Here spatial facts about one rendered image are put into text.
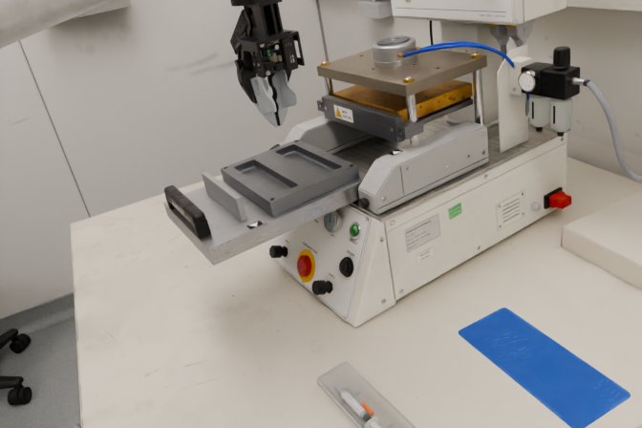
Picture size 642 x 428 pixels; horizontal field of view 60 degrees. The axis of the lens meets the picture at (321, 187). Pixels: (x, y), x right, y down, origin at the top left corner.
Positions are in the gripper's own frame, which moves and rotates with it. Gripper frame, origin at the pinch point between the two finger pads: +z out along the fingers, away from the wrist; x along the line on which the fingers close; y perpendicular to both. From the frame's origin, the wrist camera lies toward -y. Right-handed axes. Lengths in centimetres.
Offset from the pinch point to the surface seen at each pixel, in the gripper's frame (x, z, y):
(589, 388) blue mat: 15, 33, 48
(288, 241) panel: 0.7, 27.7, -7.6
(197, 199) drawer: -14.6, 11.5, -6.7
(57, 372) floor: -57, 109, -122
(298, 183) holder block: -2.0, 9.0, 8.0
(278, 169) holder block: -1.4, 9.0, 0.0
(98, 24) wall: 4, -7, -153
